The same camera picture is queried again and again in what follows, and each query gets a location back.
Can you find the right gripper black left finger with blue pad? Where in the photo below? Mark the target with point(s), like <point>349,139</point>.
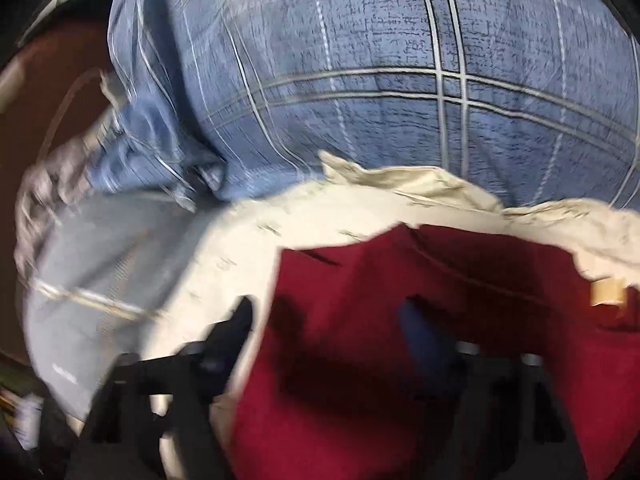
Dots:
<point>142,401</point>

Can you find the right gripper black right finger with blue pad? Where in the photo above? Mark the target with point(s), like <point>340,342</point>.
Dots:
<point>487,416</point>

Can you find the dark red knit garment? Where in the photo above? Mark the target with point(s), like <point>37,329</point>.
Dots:
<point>334,394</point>

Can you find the grey-blue striped bed sheet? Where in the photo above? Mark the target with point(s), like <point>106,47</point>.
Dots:
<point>107,269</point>

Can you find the cream leaf-print quilt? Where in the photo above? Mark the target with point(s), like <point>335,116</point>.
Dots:
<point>239,253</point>

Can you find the grey patterned cloth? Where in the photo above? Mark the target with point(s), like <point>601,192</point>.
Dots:
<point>57,181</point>

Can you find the brown curved headboard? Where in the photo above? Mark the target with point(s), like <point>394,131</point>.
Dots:
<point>59,86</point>

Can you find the blue plaid pillow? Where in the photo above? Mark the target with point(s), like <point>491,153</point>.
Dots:
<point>532,100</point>

